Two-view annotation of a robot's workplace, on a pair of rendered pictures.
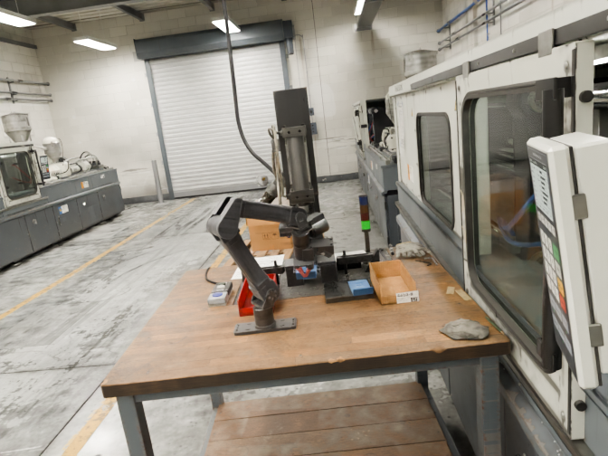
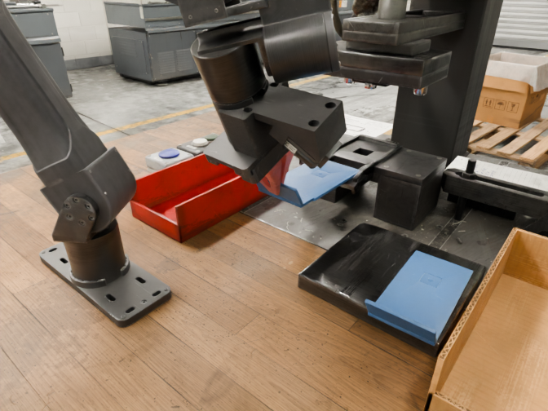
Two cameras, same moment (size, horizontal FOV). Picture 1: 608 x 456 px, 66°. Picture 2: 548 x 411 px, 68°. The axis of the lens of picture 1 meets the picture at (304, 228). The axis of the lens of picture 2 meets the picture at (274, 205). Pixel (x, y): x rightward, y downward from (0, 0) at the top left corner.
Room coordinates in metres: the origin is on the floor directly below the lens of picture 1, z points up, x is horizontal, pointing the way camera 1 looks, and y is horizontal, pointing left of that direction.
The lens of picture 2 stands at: (1.20, -0.26, 1.23)
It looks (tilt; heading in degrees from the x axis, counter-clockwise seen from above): 29 degrees down; 38
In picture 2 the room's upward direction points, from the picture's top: straight up
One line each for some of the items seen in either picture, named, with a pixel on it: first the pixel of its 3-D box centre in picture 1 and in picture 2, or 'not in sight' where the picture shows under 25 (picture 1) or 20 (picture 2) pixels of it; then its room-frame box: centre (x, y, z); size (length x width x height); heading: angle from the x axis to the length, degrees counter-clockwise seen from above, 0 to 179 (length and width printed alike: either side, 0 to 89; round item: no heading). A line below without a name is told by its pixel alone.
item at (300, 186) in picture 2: (306, 269); (308, 172); (1.63, 0.01, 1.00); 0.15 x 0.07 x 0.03; 178
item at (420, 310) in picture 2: (360, 284); (423, 285); (1.58, -0.18, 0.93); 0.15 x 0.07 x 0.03; 1
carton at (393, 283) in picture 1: (392, 281); (545, 338); (1.58, -0.29, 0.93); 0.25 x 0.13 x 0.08; 179
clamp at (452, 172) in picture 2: (355, 261); (492, 198); (1.81, -0.19, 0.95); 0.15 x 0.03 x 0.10; 89
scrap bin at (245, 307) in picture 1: (259, 293); (214, 183); (1.63, 0.20, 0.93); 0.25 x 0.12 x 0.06; 179
